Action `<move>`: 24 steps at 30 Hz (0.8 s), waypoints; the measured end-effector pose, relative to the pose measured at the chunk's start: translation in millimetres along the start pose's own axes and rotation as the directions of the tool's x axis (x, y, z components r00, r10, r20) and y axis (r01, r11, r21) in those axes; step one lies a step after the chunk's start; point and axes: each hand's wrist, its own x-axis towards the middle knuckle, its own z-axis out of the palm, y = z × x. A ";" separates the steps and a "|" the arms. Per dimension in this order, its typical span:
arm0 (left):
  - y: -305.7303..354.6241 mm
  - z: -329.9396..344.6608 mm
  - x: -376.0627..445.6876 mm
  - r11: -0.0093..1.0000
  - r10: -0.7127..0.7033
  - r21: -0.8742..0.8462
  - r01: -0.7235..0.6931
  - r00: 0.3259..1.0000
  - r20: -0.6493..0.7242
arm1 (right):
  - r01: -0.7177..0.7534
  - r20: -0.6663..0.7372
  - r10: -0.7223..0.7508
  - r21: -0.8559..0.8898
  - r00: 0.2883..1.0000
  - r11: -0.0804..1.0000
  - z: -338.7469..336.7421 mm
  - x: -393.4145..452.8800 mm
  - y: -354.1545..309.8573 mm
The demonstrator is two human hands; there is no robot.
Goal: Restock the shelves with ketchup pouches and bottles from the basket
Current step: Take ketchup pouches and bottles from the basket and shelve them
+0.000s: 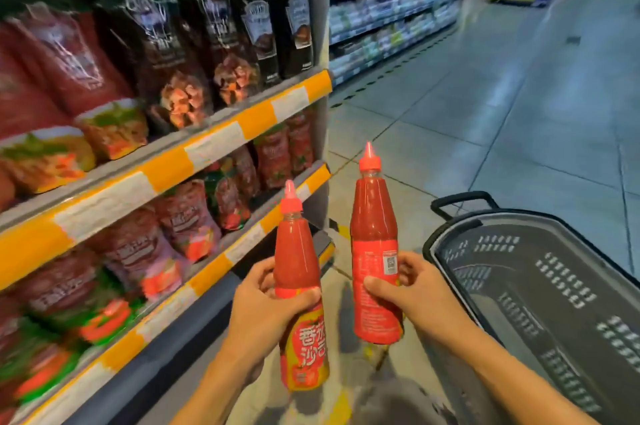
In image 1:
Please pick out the person's left hand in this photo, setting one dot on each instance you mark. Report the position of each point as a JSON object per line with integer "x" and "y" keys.
{"x": 255, "y": 314}

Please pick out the person's right hand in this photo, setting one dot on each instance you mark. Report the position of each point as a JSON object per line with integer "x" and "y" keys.
{"x": 430, "y": 299}

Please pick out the person's left thumb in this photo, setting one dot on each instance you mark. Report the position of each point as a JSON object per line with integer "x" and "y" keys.
{"x": 300, "y": 303}

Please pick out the person's right thumb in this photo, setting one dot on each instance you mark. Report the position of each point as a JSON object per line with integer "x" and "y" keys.
{"x": 384, "y": 290}

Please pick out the red sauce bottle yellow label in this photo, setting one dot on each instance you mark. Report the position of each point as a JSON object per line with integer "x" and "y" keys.
{"x": 296, "y": 254}

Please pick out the person's right forearm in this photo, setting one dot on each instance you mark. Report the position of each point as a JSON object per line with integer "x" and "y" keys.
{"x": 505, "y": 379}

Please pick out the person's left forearm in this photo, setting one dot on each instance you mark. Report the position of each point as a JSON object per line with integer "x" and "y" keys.
{"x": 225, "y": 389}

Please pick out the yellow white shelf edge strip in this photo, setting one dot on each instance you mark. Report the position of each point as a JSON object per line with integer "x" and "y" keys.
{"x": 210, "y": 274}
{"x": 165, "y": 167}

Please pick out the grey store shelving unit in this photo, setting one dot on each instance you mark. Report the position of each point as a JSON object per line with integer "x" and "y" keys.
{"x": 200, "y": 334}

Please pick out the black plastic shopping basket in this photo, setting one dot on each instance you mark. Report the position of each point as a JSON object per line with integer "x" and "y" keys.
{"x": 550, "y": 299}

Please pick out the row of red sauce pouches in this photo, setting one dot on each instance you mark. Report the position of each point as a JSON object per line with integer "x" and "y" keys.
{"x": 135, "y": 249}

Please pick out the rows of pale shelf goods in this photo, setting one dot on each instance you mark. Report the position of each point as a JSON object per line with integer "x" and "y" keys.
{"x": 385, "y": 14}

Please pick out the red food packet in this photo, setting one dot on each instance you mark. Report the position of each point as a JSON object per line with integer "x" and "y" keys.
{"x": 75, "y": 64}
{"x": 30, "y": 139}

